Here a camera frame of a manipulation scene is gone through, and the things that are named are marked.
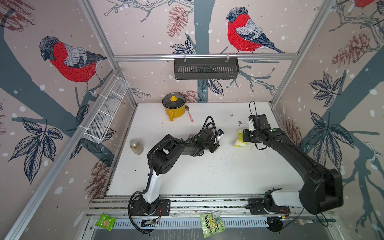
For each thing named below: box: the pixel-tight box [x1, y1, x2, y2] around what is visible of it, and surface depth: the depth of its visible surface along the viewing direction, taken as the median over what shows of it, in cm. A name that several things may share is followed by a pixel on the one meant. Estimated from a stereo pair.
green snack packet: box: [95, 213, 117, 232], surface depth 71 cm
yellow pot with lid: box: [162, 92, 186, 122], surface depth 109 cm
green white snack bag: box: [200, 210, 226, 239], surface depth 70 cm
